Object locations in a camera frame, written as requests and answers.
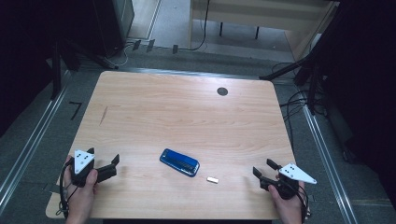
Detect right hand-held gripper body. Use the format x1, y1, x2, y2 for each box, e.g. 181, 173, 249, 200
260, 161, 318, 201

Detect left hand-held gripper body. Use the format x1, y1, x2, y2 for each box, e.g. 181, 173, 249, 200
70, 148, 98, 189

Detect blue pencil case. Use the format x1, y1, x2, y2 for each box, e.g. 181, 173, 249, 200
159, 147, 201, 178

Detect person's right hand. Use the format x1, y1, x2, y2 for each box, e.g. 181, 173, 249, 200
267, 174, 308, 220

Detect person's left hand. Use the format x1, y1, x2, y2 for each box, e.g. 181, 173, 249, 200
63, 155, 99, 220

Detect black stand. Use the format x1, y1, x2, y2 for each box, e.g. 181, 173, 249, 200
49, 36, 120, 101
259, 6, 344, 116

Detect dark cabinet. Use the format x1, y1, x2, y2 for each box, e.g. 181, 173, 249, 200
92, 0, 135, 58

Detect light wooden bench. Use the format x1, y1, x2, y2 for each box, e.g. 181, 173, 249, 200
187, 0, 341, 62

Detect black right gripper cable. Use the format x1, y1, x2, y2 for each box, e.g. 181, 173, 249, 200
274, 176, 313, 224

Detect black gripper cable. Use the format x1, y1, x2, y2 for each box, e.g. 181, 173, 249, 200
274, 176, 313, 224
55, 160, 78, 219

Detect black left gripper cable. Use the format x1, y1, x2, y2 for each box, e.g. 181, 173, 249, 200
55, 160, 78, 219

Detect metal floor rail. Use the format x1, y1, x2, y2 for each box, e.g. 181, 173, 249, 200
302, 104, 360, 224
0, 70, 72, 216

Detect black floor cables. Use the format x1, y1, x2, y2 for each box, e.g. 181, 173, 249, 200
271, 61, 329, 150

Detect black hanging cable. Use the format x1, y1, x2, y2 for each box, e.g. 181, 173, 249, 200
177, 0, 211, 52

